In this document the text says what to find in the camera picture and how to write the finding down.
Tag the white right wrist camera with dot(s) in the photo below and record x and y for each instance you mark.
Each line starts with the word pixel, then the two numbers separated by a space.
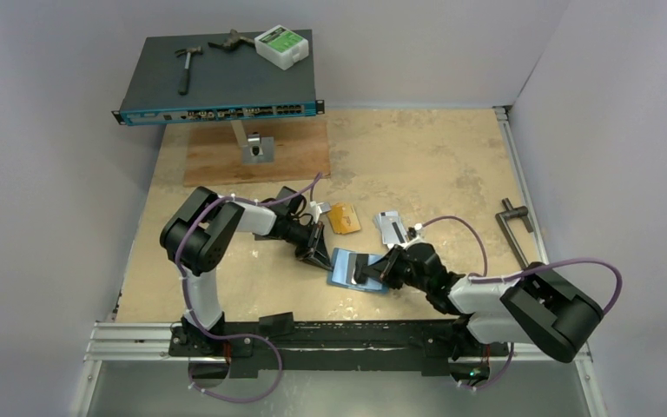
pixel 414 234

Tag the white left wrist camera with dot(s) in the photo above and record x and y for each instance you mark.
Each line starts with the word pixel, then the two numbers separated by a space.
pixel 317 209

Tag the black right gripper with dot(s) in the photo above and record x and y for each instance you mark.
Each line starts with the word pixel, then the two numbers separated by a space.
pixel 391 263

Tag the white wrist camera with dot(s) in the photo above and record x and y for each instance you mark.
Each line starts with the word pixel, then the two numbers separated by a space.
pixel 317 209
pixel 414 234

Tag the blue leather card holder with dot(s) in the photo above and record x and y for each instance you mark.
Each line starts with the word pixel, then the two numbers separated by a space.
pixel 338 276

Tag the dark metal clamp tool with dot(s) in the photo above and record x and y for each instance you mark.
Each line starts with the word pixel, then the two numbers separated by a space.
pixel 232 42

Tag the blue network switch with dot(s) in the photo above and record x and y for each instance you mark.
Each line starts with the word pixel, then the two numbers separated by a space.
pixel 224 86

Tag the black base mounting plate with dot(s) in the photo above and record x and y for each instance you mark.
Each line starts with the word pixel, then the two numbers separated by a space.
pixel 429 347

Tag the brown wooden board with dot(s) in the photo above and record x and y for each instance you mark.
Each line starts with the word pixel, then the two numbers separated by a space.
pixel 214 157

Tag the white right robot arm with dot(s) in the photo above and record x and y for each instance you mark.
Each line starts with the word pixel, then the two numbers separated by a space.
pixel 536 305

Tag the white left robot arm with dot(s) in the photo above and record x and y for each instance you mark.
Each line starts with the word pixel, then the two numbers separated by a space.
pixel 197 237

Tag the orange credit card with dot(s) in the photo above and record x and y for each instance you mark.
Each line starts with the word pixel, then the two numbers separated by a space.
pixel 343 218

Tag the black handled hammer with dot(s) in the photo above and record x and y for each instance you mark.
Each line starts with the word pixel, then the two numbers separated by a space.
pixel 184 83

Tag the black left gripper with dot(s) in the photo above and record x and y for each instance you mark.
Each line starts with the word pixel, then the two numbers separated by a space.
pixel 314 248

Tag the white green plastic box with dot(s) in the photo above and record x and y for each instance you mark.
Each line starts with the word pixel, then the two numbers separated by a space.
pixel 284 48

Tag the grey metal stand bracket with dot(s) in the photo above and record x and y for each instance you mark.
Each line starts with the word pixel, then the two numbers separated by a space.
pixel 255 149

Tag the black block on base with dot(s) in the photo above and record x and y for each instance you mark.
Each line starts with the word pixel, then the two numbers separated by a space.
pixel 276 324

